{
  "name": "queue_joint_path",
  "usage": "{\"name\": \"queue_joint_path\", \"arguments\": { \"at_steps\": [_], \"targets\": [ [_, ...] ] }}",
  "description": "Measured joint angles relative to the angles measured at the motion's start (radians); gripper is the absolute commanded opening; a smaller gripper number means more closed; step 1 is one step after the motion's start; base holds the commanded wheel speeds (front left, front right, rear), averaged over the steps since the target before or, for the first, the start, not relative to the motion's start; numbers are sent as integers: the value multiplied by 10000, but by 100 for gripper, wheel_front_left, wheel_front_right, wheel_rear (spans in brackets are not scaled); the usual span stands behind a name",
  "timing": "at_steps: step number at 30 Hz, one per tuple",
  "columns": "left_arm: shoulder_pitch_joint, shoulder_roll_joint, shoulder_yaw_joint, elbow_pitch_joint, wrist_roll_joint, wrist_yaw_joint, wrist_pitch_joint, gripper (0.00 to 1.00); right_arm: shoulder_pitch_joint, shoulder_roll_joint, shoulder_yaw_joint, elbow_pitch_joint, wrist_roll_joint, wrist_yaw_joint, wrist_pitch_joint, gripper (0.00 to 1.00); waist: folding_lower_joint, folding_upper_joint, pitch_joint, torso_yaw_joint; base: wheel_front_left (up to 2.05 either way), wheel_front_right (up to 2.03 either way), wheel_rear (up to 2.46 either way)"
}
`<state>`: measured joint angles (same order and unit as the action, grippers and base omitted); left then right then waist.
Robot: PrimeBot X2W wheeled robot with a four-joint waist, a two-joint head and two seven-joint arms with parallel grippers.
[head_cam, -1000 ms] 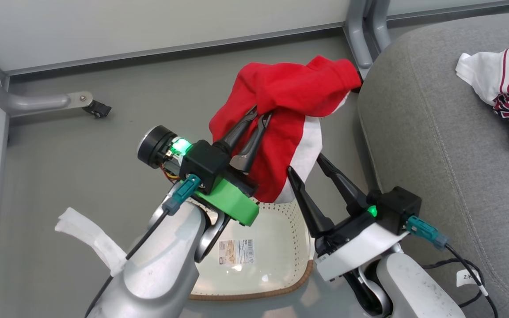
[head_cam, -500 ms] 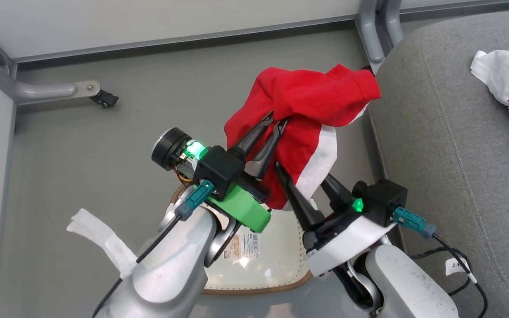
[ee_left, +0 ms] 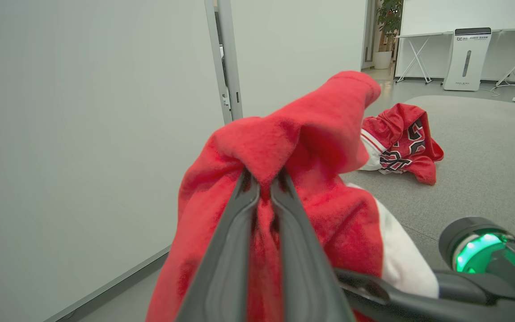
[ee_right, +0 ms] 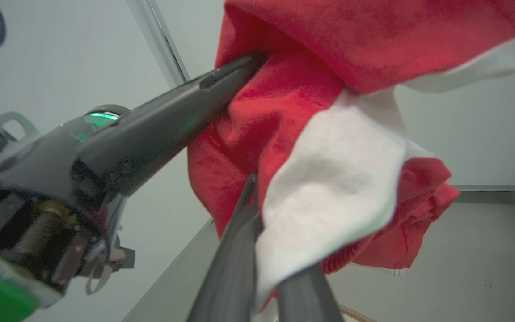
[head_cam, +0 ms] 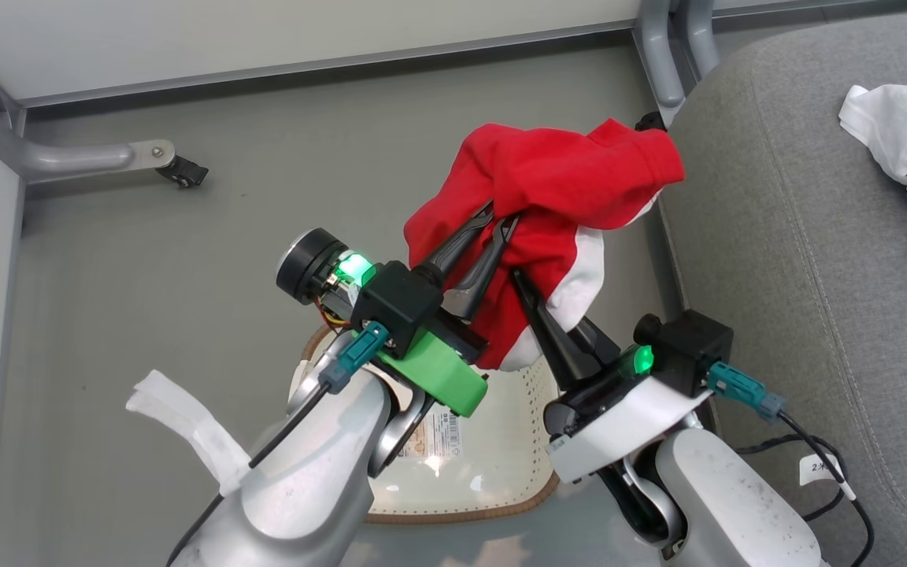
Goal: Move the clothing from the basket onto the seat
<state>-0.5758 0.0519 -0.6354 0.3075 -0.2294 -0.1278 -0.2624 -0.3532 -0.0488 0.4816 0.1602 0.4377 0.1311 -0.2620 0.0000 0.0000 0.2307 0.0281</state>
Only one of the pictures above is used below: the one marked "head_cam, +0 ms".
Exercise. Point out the white perforated laundry basket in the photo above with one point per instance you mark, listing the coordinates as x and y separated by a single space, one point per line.
501 449

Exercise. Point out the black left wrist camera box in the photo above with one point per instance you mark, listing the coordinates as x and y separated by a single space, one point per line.
394 303

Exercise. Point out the grey curved metal legs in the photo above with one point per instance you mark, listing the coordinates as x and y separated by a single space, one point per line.
674 47

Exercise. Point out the black caster wheel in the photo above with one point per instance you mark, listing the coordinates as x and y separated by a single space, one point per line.
184 170

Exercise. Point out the white tape strip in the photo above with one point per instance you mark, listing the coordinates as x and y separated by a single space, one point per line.
190 425

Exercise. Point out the white barcode sticker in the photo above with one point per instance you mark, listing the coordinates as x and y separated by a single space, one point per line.
438 437

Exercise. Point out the teal left camera connector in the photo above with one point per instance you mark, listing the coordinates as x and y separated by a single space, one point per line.
355 354

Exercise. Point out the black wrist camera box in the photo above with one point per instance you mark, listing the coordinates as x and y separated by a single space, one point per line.
694 350
394 303

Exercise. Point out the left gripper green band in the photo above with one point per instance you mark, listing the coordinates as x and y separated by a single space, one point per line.
438 378

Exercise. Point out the red white printed jersey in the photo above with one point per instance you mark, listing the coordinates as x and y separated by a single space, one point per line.
906 134

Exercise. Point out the teal camera connector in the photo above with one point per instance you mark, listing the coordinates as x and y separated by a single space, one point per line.
741 387
355 354

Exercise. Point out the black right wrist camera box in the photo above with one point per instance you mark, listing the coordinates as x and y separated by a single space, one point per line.
694 350

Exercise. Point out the red garment white lining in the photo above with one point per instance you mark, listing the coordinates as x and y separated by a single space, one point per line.
548 181

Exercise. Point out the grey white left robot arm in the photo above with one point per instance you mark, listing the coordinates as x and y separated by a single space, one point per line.
304 472

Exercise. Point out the teal right camera connector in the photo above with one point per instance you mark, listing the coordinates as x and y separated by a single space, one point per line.
741 387

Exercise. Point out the grey fabric sofa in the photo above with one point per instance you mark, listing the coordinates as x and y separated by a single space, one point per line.
816 315

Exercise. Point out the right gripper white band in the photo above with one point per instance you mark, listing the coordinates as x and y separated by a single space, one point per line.
619 417

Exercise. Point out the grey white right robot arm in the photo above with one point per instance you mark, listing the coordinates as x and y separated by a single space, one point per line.
737 504

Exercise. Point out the grey metal frame leg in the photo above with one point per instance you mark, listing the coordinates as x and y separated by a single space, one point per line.
44 153

